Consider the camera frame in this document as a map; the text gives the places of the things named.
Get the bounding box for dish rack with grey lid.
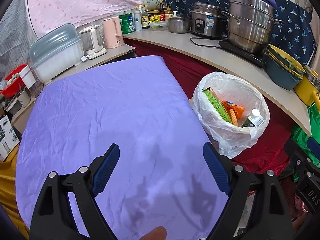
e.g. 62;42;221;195
29;23;84;85

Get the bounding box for purple tablecloth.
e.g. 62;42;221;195
16;56;227;239

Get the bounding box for black induction cooker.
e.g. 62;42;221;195
219;40;265;69

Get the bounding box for white glass electric kettle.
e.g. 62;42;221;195
79;25;107;60

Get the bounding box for yellow cloth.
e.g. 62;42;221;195
0;145;29;239

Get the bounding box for red plastic basin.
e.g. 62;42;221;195
1;64;27;98

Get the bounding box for navy floral cloth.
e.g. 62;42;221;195
166;0;317;64

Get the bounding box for white carton on shelf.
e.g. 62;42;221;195
142;0;160;11

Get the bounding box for black power cable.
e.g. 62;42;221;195
189;37;223;49

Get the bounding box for dark soy sauce bottle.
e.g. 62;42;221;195
141;4;150;29

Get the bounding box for orange snack wrapper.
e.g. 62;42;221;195
221;100;245;120

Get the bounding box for yellow seasoning packet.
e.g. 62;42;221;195
149;14;161;23

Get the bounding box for stacked yellow teal basins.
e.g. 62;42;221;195
265;44;305;90

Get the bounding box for person's left hand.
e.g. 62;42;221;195
139;226;167;240

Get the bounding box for large steel steamer pot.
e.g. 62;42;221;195
222;0;284;55

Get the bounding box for red cap sauce bottle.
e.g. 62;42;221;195
158;0;165;22

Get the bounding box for green tin can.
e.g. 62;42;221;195
119;13;136;35

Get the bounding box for green milk carton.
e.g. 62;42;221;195
242;108;265;128

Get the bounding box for steel rice cooker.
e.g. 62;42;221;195
191;2;227;40

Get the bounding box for green plastic bag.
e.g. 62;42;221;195
291;104;320;167

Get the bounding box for orange foam net sleeve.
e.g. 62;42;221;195
229;108;238;126

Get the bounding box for yellow saucepan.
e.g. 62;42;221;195
294;64;320;111

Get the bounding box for white blender cup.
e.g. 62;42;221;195
19;65;42;98

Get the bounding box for white green cardboard box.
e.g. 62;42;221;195
0;115;20;161

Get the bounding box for beige mug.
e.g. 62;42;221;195
16;89;30;108

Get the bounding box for person's right hand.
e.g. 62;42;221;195
292;213;308;232

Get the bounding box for pink electric kettle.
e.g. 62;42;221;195
102;16;124;49

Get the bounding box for small steel pot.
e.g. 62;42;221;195
168;17;191;34

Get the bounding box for white lined trash bin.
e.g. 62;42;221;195
193;72;270;159

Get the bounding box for green orange juice box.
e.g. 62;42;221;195
203;87;232;124

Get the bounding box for white thermos bottle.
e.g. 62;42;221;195
133;5;142;31

